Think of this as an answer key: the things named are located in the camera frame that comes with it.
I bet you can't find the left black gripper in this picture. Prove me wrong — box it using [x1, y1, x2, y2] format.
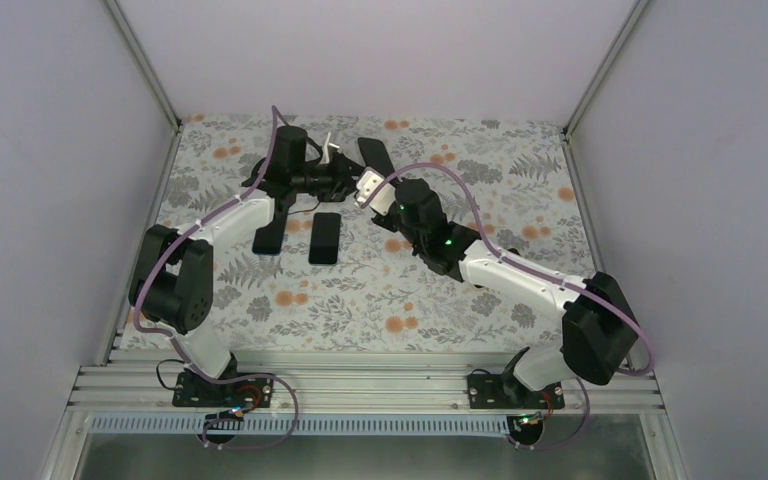
[291, 152, 365, 202]

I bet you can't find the teal phone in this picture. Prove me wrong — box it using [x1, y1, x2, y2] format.
[308, 212, 342, 265]

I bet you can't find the blue phone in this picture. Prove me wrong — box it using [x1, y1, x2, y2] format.
[251, 213, 287, 256]

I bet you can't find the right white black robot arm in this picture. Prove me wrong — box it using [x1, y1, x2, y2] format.
[356, 170, 639, 407]

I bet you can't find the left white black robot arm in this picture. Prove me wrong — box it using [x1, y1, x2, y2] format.
[128, 126, 363, 405]

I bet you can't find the phone in beige case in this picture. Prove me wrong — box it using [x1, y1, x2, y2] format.
[499, 248, 520, 259]

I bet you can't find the floral patterned table mat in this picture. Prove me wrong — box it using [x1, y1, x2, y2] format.
[120, 114, 597, 354]

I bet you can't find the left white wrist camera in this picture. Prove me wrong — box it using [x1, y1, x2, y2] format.
[320, 131, 341, 165]

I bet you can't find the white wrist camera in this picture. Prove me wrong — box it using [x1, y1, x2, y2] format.
[355, 168, 387, 209]
[320, 131, 341, 165]

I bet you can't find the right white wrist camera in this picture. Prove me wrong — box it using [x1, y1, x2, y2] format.
[355, 168, 387, 209]

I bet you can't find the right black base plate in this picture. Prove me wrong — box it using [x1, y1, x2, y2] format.
[466, 369, 565, 410]

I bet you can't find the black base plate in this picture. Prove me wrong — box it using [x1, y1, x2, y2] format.
[171, 370, 274, 409]
[466, 369, 565, 410]

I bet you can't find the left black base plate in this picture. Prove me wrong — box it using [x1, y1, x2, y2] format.
[171, 370, 274, 409]

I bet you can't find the aluminium rail frame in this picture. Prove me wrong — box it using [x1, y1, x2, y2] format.
[43, 348, 686, 479]

